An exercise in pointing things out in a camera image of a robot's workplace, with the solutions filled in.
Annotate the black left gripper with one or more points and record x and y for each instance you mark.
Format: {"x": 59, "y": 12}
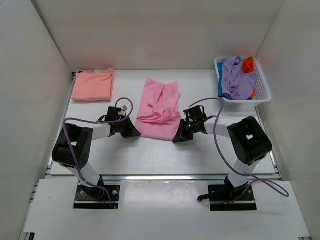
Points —
{"x": 131, "y": 132}

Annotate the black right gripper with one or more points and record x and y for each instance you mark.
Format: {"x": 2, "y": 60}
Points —
{"x": 181, "y": 135}

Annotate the pink t-shirt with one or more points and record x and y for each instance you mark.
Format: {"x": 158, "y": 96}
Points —
{"x": 158, "y": 116}

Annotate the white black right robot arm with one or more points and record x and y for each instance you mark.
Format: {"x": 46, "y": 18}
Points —
{"x": 250, "y": 142}

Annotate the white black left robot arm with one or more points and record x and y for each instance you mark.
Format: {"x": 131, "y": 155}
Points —
{"x": 73, "y": 146}

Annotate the folded salmon t-shirt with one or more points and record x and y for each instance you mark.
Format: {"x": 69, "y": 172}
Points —
{"x": 93, "y": 86}

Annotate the lavender t-shirt in basket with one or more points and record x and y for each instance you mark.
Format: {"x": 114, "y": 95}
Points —
{"x": 238, "y": 78}

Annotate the white plastic laundry basket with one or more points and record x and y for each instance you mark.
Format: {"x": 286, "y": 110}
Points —
{"x": 239, "y": 89}

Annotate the orange garment in basket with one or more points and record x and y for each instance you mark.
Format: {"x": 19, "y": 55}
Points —
{"x": 248, "y": 65}

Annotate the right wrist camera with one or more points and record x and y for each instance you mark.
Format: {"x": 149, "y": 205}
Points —
{"x": 186, "y": 112}

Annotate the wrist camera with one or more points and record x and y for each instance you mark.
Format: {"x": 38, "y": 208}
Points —
{"x": 186, "y": 112}
{"x": 123, "y": 110}

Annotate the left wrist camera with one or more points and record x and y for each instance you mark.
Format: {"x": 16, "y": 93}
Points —
{"x": 123, "y": 110}

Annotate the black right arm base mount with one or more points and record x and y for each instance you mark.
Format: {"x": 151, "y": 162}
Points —
{"x": 226, "y": 197}

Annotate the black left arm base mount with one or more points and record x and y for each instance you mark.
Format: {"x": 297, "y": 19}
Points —
{"x": 96, "y": 198}

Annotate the aluminium table edge rail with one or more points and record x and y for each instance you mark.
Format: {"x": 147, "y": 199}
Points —
{"x": 201, "y": 177}

